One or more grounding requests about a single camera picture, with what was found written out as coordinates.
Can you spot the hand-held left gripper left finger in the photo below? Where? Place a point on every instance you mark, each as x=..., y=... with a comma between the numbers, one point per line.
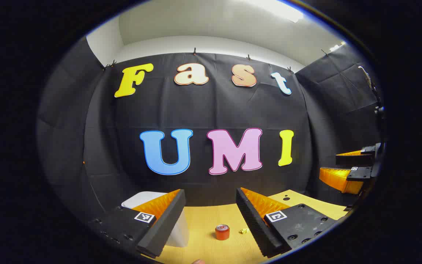
x=167, y=220

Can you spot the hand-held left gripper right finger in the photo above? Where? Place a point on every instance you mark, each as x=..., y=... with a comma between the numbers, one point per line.
x=253, y=223

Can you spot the wooden desktop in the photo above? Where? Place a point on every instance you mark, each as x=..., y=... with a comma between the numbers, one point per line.
x=203, y=220

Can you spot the white desktop garbage bin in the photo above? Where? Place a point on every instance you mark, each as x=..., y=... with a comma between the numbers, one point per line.
x=143, y=198

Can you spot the red pop can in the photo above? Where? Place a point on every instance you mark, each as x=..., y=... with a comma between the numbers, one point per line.
x=222, y=233

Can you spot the yellow paper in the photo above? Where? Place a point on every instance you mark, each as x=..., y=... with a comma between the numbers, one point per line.
x=244, y=231

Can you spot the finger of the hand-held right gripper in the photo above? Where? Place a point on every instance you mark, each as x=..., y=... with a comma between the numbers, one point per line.
x=359, y=173
x=354, y=160

